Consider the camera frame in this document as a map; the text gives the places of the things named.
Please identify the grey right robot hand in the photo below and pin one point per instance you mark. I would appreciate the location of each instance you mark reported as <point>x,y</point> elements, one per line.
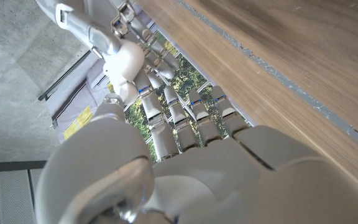
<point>85,25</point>

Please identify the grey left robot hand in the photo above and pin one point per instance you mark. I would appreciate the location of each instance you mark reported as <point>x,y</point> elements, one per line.
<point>228,180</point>

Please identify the printed window backdrop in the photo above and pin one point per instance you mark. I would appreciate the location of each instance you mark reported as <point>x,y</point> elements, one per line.
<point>188,77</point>

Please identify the black backdrop stand pole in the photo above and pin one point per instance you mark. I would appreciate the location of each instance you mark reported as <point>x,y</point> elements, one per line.
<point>64,76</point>

